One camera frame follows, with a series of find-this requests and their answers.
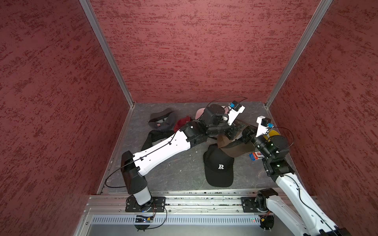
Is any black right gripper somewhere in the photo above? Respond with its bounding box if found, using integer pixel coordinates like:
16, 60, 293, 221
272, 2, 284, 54
242, 121, 273, 159

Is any brown baseball cap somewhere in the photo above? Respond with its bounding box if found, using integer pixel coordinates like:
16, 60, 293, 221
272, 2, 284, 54
217, 119, 257, 158

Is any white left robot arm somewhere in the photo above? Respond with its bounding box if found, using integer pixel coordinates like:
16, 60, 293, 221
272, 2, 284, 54
119, 101, 245, 207

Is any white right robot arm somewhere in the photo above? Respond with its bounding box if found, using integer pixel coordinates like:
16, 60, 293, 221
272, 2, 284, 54
242, 126, 350, 236

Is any black cap under left arm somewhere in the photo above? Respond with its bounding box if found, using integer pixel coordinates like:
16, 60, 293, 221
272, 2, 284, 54
141, 130, 174, 151

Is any pink baseball cap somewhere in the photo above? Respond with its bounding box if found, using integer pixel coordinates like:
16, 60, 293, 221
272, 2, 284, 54
195, 106, 229, 120

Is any dark red baseball cap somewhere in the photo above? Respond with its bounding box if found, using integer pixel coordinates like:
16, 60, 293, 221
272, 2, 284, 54
173, 116, 193, 132

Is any grey baseball cap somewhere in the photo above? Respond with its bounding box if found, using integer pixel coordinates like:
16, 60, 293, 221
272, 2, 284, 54
148, 108, 176, 132

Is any toothpaste tube box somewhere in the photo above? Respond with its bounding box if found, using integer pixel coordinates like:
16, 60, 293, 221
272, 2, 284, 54
249, 151, 265, 161

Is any yellow plastic cup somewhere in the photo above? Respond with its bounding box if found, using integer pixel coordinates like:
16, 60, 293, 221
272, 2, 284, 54
263, 129, 280, 140

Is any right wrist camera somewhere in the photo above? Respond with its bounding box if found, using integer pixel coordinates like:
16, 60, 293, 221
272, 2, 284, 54
256, 116, 274, 137

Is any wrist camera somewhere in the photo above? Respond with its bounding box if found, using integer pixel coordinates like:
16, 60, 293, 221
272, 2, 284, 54
227, 101, 245, 125
256, 116, 274, 137

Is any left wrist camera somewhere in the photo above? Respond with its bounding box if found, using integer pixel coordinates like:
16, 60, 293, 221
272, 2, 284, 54
227, 101, 245, 125

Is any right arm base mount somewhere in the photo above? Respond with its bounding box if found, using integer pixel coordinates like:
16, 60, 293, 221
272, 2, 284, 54
241, 195, 269, 213

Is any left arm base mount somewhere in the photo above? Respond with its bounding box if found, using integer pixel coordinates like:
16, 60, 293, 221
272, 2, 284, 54
125, 196, 166, 213

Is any left rear aluminium corner post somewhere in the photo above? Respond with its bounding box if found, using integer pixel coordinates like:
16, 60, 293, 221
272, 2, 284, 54
79, 0, 135, 108

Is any aluminium corner post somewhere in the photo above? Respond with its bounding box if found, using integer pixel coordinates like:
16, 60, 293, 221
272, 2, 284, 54
265, 0, 333, 110
79, 0, 135, 108

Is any right rear aluminium corner post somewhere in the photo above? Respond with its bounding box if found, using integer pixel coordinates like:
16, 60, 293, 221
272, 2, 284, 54
265, 0, 333, 110

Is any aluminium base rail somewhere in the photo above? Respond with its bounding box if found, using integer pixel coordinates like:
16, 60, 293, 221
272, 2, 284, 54
75, 189, 265, 236

